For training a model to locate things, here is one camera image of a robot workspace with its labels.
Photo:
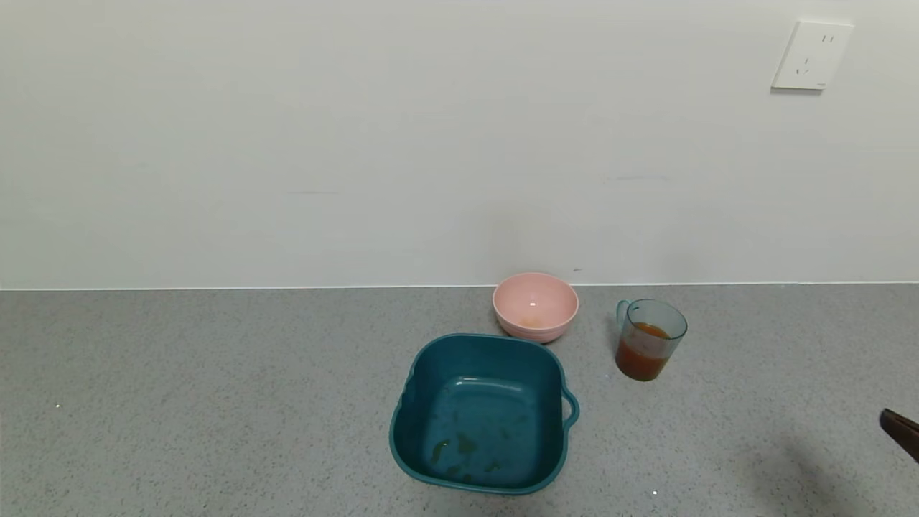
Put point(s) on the orange liquid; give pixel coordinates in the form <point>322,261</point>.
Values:
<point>641,359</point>

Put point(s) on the teal square plastic basin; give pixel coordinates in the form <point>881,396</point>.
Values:
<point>481,416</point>

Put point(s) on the white wall socket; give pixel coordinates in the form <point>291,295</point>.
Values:
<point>811,56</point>

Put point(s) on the pink round bowl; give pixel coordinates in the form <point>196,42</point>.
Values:
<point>535,305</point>

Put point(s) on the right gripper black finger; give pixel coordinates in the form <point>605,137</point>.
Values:
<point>906,434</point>

